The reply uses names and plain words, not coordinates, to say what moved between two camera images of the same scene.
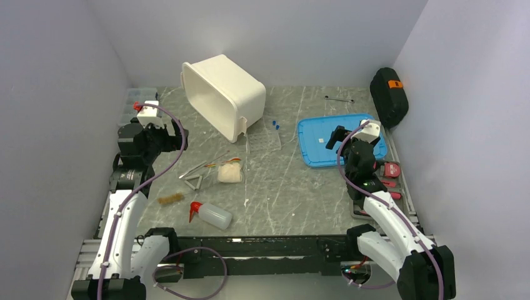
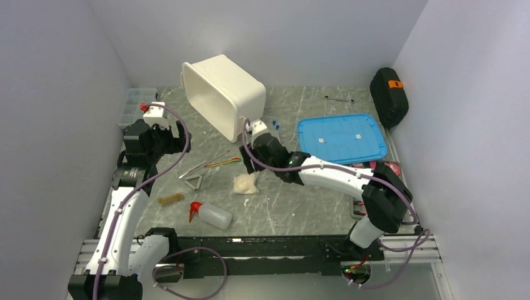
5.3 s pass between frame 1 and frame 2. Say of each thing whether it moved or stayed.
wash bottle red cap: stayed
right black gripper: moved
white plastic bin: stayed
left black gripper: stayed
